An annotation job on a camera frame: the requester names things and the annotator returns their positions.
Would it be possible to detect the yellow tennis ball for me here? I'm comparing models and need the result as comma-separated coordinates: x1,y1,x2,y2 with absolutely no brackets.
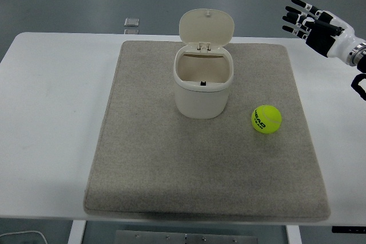
250,105,283,135

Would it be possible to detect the cream bin with open lid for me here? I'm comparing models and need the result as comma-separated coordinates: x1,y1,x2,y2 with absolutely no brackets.
173,7,235,120

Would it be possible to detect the grey metal plate with screws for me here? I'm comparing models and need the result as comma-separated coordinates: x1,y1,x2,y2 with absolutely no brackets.
114,230,261,244

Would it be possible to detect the black table control panel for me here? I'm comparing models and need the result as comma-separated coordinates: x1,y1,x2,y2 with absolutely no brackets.
331,226,366,234

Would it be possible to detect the grey fabric mat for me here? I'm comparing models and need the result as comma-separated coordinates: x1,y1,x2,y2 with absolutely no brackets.
83,40,332,222

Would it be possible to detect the white cable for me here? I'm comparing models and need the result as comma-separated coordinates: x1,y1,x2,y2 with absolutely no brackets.
0,230,48,244

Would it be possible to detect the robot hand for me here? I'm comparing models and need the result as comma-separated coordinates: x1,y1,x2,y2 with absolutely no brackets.
281,0,366,66

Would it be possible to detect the white table leg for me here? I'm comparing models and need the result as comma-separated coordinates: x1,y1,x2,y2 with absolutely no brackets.
67,220,87,244
285,224,302,244

